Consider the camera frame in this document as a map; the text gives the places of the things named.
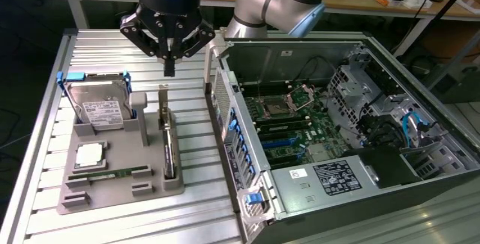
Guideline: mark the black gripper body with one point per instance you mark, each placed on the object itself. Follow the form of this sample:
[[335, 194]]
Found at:
[[168, 2]]

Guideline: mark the graphics card with metal bracket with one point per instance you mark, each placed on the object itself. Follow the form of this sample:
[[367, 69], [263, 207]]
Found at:
[[171, 148]]

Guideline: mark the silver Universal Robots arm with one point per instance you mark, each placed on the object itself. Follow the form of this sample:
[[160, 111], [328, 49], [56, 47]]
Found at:
[[284, 5]]

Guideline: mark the blue plastic disk caddy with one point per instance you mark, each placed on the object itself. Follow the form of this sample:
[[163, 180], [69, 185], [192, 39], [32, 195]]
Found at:
[[75, 76]]

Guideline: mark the thin metal locking lever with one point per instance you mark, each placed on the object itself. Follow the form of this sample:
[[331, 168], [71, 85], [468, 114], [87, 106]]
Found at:
[[259, 89]]

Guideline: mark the silver hard disk drive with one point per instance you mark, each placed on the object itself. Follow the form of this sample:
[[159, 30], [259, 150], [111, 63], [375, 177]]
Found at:
[[101, 106]]

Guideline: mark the CPU socket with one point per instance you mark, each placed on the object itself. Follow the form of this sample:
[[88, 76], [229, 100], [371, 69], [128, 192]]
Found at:
[[275, 109]]

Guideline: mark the metal socket cover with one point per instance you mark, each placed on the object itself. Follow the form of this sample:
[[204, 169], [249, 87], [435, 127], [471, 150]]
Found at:
[[301, 97]]

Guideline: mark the grey plastic parts rack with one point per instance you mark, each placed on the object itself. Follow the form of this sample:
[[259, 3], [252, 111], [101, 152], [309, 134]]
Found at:
[[123, 148]]

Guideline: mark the blue expansion slot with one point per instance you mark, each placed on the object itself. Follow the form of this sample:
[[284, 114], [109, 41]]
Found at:
[[279, 143]]

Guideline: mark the silver CPU chip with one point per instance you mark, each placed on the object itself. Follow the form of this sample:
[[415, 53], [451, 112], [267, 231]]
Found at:
[[89, 155]]

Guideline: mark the green motherboard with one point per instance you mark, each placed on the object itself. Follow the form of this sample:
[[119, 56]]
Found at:
[[319, 131]]

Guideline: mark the green RAM stick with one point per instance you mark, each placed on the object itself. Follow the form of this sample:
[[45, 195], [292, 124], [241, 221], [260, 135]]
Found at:
[[112, 173]]

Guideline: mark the small orange box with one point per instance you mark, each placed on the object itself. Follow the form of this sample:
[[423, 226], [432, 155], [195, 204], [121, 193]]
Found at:
[[383, 0]]

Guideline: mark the blue case latch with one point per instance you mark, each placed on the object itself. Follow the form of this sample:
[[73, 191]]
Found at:
[[251, 199]]

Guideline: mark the grey power supply unit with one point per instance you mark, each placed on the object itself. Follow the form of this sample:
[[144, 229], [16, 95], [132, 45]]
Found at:
[[300, 193]]

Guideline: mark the black fan shroud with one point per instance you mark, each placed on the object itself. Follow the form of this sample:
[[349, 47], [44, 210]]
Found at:
[[389, 168]]

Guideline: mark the black computer tower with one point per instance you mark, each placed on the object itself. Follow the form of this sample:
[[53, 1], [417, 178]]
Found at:
[[464, 86]]

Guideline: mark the black open PC case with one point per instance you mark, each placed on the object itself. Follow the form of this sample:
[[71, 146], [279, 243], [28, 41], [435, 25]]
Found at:
[[412, 199]]

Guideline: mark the aluminium profile post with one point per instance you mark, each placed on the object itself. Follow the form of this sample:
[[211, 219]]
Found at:
[[452, 61]]

